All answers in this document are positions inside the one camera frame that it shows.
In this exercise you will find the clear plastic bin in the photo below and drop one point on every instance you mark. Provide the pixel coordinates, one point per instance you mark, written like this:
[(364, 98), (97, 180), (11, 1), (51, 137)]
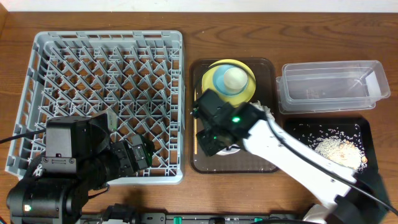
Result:
[(320, 87)]

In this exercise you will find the yellow plate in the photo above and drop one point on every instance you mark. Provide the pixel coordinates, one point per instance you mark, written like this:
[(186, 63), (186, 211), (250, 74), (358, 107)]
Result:
[(235, 100)]

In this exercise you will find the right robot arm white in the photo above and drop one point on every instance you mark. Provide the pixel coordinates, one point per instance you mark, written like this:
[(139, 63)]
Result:
[(344, 196)]

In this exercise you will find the pile of rice waste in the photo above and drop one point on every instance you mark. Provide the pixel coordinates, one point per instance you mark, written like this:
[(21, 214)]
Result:
[(340, 143)]

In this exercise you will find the white tissue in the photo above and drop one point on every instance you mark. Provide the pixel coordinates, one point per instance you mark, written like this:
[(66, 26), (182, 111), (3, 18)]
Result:
[(265, 109)]

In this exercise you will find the dark brown tray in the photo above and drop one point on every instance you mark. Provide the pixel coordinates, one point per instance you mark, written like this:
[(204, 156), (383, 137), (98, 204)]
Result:
[(242, 161)]

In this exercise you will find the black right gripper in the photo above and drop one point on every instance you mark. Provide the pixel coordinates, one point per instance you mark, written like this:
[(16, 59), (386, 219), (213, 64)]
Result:
[(209, 147)]

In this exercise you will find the grey dishwasher rack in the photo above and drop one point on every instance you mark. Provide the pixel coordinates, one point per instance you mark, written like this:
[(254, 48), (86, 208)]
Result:
[(138, 74)]

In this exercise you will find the white pink bowl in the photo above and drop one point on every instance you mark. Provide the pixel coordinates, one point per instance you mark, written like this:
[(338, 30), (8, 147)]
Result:
[(229, 150)]

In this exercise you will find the cream cup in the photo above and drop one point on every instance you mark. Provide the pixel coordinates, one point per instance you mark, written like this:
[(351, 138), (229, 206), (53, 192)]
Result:
[(235, 80)]

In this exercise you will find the light blue bowl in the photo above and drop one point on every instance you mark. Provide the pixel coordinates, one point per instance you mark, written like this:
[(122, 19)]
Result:
[(218, 79)]

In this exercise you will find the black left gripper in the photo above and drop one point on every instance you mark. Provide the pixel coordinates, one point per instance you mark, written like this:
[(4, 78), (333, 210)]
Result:
[(137, 154)]

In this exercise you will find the black tray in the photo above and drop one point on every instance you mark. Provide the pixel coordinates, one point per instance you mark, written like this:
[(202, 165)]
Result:
[(315, 157)]

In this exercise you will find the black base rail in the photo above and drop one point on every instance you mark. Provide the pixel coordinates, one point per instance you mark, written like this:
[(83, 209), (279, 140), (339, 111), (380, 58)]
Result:
[(123, 214)]

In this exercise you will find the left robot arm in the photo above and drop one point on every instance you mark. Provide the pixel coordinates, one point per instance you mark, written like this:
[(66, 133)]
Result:
[(79, 157)]

